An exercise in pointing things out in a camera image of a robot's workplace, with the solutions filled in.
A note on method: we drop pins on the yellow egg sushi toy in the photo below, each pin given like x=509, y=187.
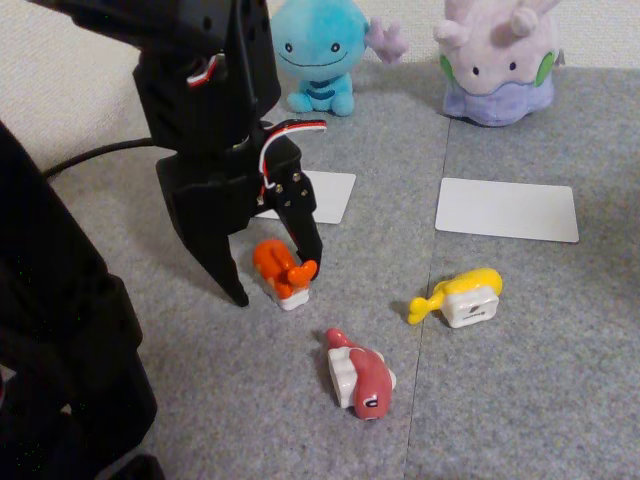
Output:
x=470, y=300

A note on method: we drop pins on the white rectangular card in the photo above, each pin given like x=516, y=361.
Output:
x=505, y=210
x=335, y=200

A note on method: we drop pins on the orange shrimp sushi toy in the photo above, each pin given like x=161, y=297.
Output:
x=272, y=260

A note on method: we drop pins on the red tuna sushi toy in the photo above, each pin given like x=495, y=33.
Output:
x=367, y=380

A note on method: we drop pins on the purple Goomy plush toy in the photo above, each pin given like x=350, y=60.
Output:
x=500, y=65

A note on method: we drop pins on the blue Wooper plush toy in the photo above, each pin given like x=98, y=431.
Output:
x=320, y=45

